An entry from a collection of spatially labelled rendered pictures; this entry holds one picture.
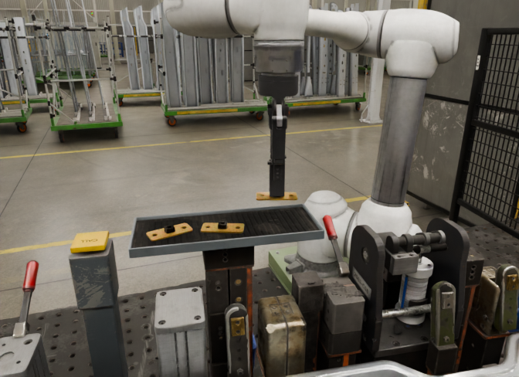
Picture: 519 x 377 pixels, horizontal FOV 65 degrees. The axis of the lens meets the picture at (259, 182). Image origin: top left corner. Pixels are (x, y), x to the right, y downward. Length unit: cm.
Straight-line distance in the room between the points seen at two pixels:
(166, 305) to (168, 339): 6
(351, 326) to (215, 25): 60
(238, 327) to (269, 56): 46
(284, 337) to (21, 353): 41
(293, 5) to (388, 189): 70
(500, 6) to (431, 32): 209
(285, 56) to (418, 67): 55
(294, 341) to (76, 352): 75
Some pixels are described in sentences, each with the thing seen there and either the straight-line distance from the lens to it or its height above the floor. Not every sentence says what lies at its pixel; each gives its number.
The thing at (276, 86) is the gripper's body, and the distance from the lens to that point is 74.
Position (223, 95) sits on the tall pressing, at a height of 44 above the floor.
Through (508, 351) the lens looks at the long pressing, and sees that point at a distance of 88.
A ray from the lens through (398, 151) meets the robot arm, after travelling 124.
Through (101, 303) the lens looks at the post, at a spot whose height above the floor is 104.
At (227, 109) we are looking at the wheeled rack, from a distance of 737.
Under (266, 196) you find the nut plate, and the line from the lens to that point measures 83.
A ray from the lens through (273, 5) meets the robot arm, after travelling 73.
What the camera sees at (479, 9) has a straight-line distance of 338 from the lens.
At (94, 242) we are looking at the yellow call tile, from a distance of 82.
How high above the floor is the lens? 152
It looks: 20 degrees down
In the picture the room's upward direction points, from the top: straight up
